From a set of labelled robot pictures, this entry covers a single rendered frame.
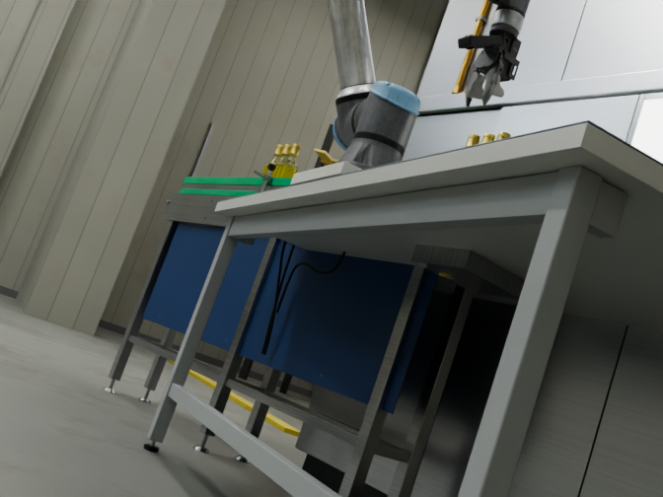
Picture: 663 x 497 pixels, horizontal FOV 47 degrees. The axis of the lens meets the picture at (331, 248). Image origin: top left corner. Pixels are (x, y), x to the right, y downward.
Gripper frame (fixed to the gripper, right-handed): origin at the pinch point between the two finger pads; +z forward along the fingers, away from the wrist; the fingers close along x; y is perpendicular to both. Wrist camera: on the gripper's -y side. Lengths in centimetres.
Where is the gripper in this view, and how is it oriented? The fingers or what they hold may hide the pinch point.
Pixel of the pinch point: (475, 100)
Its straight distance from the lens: 198.5
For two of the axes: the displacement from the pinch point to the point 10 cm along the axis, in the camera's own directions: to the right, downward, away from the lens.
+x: -5.7, -0.8, 8.2
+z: -3.3, 9.4, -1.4
